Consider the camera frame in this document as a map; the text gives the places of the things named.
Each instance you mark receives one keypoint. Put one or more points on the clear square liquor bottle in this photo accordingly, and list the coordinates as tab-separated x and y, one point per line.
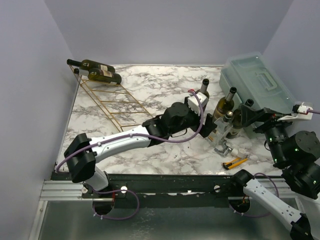
223	126

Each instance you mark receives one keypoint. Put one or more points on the dark wine bottle right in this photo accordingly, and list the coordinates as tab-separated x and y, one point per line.
236	124

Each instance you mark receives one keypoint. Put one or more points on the aluminium extrusion rail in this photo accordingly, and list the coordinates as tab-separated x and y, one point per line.
61	190

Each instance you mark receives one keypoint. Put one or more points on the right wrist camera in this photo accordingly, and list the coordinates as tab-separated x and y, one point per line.
299	113

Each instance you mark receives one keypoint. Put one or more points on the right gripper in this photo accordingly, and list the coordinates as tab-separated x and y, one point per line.
253	116

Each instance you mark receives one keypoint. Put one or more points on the translucent plastic storage box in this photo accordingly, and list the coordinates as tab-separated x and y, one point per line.
255	80

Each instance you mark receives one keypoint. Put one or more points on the green wine bottle back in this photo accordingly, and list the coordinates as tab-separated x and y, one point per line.
203	93

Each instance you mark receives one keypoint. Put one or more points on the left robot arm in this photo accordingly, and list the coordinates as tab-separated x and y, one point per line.
84	153

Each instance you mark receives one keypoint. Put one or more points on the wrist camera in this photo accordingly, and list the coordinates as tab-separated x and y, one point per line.
196	105
299	113

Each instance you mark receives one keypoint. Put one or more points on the yellow utility knife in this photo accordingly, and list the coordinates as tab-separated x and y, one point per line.
234	163

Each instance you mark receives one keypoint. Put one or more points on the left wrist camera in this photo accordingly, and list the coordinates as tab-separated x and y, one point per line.
196	105

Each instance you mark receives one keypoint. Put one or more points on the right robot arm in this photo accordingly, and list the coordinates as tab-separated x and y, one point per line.
296	157

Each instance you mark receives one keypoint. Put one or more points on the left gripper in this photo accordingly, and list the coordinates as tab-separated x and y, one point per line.
208	126

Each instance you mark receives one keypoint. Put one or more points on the wine bottle cream label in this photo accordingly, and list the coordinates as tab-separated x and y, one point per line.
225	104

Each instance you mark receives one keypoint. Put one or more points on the green wine bottle front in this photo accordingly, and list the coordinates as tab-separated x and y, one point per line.
99	75

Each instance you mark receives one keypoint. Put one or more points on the gold wire wine rack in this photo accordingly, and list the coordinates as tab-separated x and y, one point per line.
113	100

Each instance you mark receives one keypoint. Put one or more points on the white plastic pipe fitting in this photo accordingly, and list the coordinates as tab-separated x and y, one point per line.
238	152

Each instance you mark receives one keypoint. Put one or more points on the green wine bottle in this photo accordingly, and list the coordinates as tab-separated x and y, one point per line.
203	93
99	75
90	64

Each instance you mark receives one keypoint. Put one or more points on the chrome faucet handle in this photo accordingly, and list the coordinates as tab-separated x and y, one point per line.
223	149

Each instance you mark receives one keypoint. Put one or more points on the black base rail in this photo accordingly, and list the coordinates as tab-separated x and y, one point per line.
130	191

